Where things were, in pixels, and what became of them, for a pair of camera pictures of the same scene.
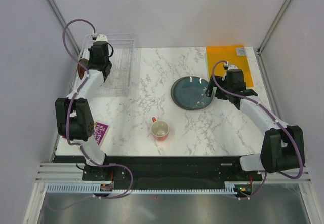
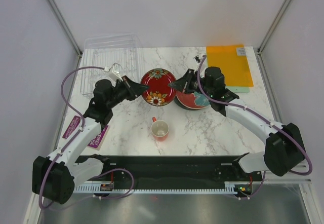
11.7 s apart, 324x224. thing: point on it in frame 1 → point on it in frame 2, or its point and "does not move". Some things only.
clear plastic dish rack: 124,79 does not move
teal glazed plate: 189,92 does not move
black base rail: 120,173 does not move
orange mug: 159,129 does not move
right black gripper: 209,89 → 180,84
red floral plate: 81,69 → 159,94
